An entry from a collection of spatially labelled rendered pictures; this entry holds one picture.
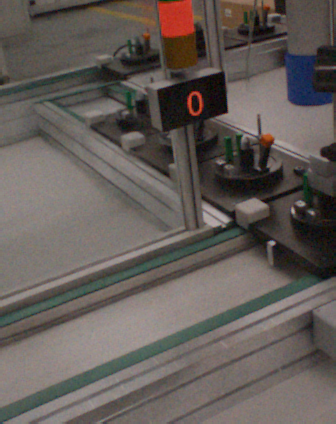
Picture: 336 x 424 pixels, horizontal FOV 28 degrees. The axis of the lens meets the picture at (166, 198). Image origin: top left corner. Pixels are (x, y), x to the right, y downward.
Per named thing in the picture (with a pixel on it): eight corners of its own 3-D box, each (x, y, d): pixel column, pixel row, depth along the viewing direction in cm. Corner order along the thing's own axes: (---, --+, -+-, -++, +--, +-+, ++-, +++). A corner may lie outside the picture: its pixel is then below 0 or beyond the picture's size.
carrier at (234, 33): (302, 33, 251) (300, -2, 245) (248, 47, 242) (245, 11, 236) (264, 25, 271) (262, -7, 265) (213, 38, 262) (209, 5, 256)
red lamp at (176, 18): (200, 31, 103) (196, -2, 101) (171, 38, 101) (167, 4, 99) (184, 27, 107) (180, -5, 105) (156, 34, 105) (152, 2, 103)
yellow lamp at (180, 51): (203, 63, 105) (200, 31, 103) (175, 70, 103) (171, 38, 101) (188, 58, 109) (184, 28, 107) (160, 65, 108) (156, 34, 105)
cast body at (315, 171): (353, 189, 112) (353, 150, 109) (332, 197, 110) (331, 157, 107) (320, 174, 119) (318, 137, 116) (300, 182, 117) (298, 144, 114)
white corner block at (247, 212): (271, 225, 120) (269, 205, 119) (250, 233, 119) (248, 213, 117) (256, 216, 124) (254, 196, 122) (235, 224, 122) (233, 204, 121)
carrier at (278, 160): (334, 182, 133) (332, 122, 127) (231, 221, 124) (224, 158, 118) (262, 150, 153) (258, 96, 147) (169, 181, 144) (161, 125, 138)
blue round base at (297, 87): (350, 97, 206) (349, 48, 199) (309, 110, 200) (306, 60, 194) (316, 87, 219) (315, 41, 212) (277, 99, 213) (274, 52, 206)
